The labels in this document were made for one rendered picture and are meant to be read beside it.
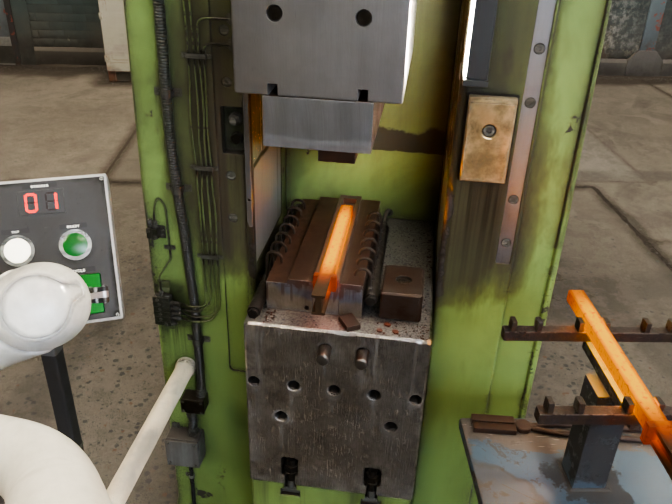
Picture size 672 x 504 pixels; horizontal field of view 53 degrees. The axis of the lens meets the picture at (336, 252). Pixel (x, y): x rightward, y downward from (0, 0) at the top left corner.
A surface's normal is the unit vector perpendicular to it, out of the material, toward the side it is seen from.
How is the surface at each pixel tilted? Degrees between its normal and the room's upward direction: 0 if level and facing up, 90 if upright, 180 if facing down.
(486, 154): 90
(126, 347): 0
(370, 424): 90
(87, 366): 0
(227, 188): 90
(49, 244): 60
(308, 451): 90
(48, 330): 77
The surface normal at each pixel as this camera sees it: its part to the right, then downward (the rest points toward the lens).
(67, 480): 0.19, -0.98
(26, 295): 0.24, -0.19
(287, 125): -0.14, 0.48
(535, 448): 0.03, -0.88
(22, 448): -0.33, -0.84
